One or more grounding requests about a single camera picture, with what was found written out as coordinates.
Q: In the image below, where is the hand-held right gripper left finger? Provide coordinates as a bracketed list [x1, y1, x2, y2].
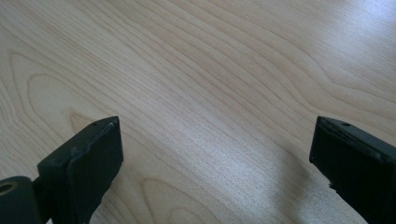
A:
[32, 116, 124, 224]

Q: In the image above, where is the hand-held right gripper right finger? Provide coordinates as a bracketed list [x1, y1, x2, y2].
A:
[308, 116, 396, 224]

